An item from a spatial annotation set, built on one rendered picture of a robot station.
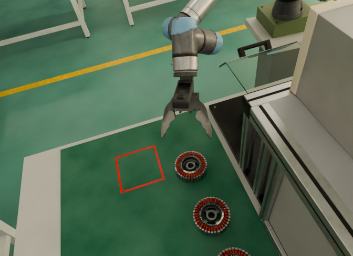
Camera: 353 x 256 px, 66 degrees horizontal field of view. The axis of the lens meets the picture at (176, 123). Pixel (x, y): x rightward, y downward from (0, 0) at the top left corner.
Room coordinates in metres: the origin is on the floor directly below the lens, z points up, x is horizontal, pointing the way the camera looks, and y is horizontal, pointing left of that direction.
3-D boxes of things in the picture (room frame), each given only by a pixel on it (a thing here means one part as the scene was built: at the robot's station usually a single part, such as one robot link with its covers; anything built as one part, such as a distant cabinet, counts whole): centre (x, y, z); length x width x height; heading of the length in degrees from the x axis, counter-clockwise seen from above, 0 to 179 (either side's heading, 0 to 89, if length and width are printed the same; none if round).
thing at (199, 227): (0.33, -0.05, 0.77); 0.11 x 0.11 x 0.04
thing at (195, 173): (0.51, -0.02, 0.77); 0.11 x 0.11 x 0.04
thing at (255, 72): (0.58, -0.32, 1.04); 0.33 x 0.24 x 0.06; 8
